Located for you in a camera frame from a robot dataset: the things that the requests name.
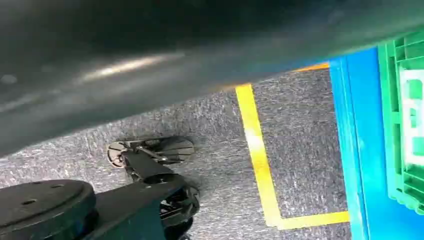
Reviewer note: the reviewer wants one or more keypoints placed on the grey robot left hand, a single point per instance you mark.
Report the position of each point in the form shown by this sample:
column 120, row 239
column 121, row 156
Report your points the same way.
column 99, row 49

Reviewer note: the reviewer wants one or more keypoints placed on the yellow floor tape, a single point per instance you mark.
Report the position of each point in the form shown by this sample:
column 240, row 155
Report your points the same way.
column 260, row 159

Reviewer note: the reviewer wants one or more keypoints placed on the blue plastic crate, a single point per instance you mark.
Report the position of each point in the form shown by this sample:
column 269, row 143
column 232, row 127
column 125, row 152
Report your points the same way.
column 361, row 149

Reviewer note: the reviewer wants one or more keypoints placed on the green plastic crate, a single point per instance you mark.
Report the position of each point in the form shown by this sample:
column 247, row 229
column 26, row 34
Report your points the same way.
column 391, row 99

